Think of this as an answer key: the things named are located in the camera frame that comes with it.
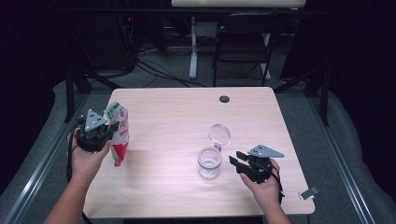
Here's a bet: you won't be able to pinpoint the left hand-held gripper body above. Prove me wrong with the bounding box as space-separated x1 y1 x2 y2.
76 108 112 154

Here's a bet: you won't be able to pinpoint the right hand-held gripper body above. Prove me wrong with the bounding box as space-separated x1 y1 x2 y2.
235 144 286 185

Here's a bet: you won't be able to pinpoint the pink printed plastic bag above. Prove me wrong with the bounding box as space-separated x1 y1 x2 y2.
104 101 131 168

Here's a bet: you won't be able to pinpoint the clear jar with hinged lid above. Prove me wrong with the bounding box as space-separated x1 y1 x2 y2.
196 123 233 180

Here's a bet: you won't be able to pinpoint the person's right hand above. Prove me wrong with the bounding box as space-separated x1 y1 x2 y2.
239 157 282 215

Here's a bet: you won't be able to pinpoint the person's left hand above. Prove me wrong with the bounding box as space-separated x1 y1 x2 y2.
67 128 113 185

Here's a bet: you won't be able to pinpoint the black metal stand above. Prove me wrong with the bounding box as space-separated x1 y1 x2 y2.
63 64 123 124
273 66 331 127

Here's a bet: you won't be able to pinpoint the grey tape piece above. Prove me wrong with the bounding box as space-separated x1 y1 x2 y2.
298 185 320 201

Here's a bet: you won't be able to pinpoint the dark computer cabinet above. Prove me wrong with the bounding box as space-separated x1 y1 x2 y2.
76 13 134 71

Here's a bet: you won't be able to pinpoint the white desk leg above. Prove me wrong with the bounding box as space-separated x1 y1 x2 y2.
189 15 200 80

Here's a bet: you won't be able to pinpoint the grey box under desk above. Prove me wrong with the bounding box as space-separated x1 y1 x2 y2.
194 21 219 39

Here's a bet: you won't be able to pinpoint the black folding chair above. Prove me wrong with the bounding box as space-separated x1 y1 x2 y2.
212 12 284 88

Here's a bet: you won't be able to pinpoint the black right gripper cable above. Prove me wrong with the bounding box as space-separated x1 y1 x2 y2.
270 163 286 205

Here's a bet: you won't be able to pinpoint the silver floor rail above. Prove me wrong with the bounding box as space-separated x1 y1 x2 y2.
305 92 377 224
2 92 92 224

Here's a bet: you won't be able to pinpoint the black floor cables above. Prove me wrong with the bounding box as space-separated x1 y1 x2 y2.
134 58 208 89

